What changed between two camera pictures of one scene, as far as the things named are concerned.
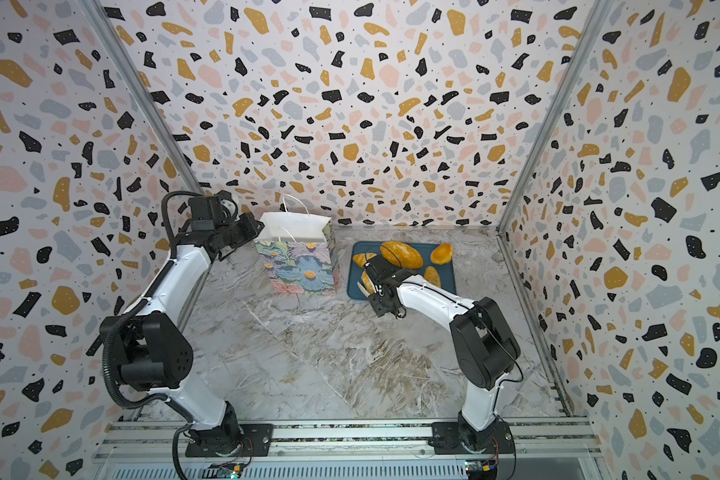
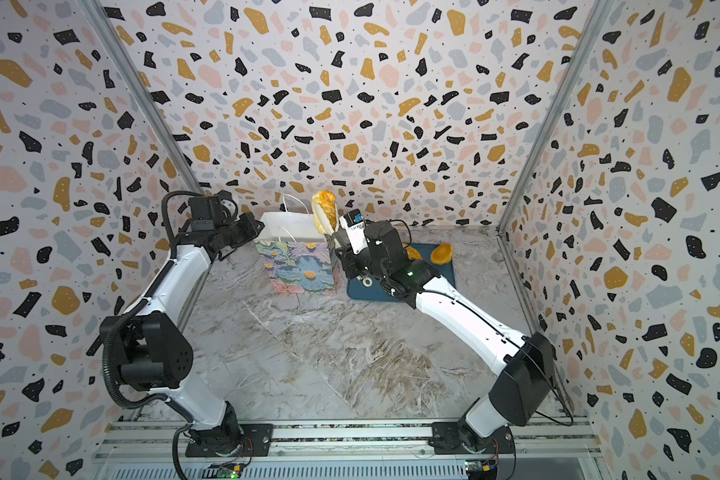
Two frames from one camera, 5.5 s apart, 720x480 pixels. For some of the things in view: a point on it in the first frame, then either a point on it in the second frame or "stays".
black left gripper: (246, 220) stays
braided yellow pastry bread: (368, 283) -> (327, 200)
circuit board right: (481, 469) stays
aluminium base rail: (151, 450) stays
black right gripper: (374, 271) -> (345, 250)
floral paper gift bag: (298, 249) stays
